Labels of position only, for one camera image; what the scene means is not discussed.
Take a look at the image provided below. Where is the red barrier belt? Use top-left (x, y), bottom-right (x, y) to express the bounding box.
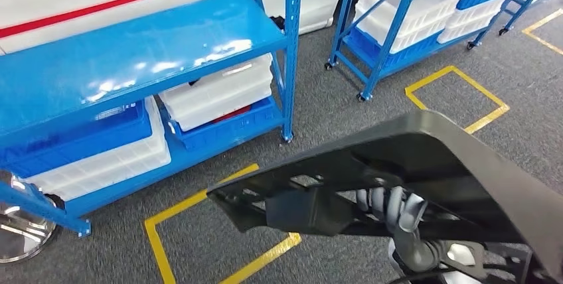
top-left (0, 0), bottom-right (244, 40)

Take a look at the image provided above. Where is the black plastic mounting panel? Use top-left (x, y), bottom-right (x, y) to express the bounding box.
top-left (206, 110), bottom-right (563, 283)

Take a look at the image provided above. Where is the chrome stanchion post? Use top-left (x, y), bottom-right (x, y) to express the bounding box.
top-left (0, 172), bottom-right (58, 264)

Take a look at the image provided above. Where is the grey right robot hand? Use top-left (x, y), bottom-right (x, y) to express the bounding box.
top-left (354, 186), bottom-right (446, 273)

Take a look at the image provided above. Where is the red item in crate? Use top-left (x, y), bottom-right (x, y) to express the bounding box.
top-left (210, 105), bottom-right (252, 125)

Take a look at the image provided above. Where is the blue metal shelf rack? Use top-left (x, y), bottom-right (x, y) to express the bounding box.
top-left (324, 0), bottom-right (540, 103)
top-left (497, 0), bottom-right (563, 36)
top-left (0, 0), bottom-right (304, 238)

